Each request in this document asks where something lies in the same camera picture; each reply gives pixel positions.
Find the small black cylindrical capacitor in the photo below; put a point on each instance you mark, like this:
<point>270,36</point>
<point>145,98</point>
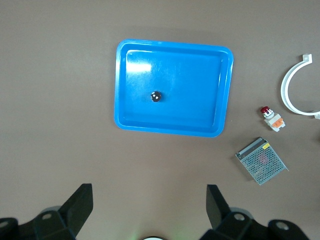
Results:
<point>156,96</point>

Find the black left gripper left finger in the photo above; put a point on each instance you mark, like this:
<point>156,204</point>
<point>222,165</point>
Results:
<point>75,207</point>

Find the blue plastic tray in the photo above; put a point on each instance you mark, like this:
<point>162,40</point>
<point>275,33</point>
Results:
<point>187,87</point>

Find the large white pipe clamp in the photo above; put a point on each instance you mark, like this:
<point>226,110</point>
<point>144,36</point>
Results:
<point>283,87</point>

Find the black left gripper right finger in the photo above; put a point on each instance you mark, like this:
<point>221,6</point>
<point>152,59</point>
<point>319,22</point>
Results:
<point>220,210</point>

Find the red indicator lamp orange-white body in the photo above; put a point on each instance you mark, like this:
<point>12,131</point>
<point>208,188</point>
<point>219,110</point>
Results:
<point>273,121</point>

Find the perforated metal power supply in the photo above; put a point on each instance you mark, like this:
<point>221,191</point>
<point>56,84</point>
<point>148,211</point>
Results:
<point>262,162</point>

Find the brown table mat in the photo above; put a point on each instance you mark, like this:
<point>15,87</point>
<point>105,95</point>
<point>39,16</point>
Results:
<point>50,100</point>

